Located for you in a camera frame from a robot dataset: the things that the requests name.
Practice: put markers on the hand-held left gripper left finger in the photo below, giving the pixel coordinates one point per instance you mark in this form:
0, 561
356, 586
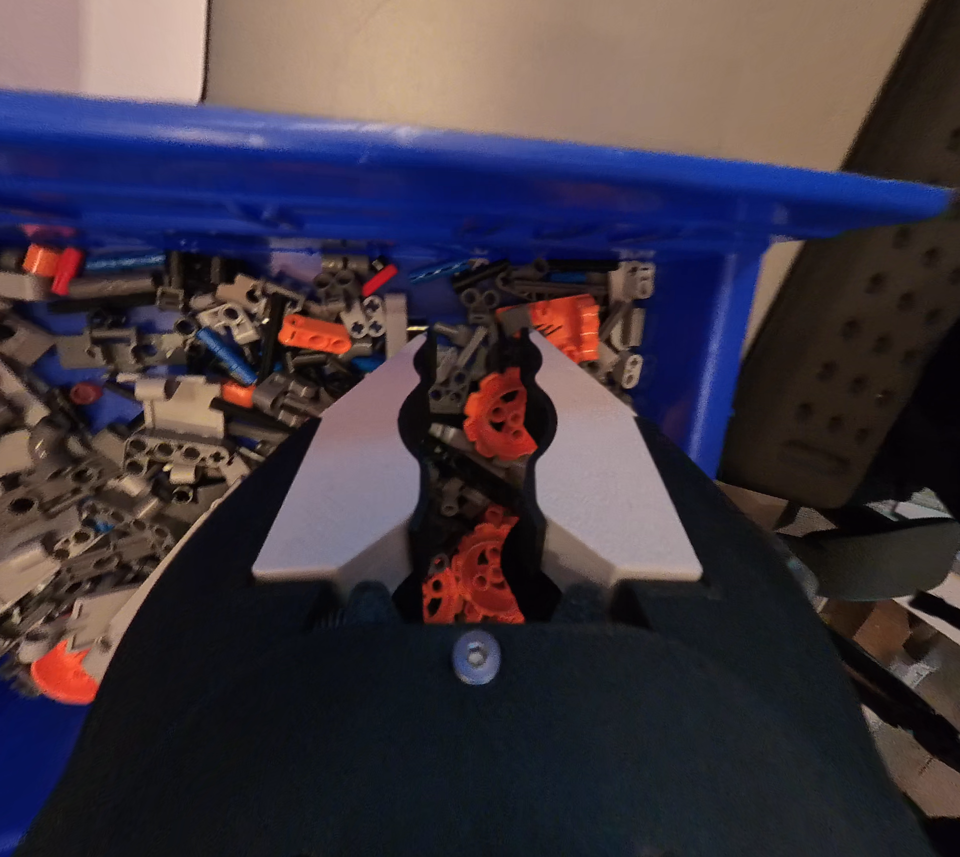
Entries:
337, 497

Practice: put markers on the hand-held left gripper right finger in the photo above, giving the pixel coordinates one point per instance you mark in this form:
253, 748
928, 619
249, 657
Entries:
622, 497

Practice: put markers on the pile of building-block parts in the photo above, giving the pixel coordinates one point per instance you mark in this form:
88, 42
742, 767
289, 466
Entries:
187, 422

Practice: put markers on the blue tagged parts bin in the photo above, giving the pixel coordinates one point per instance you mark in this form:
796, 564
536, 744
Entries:
450, 182

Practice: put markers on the black perforated board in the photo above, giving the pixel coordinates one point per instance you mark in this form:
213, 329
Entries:
847, 362

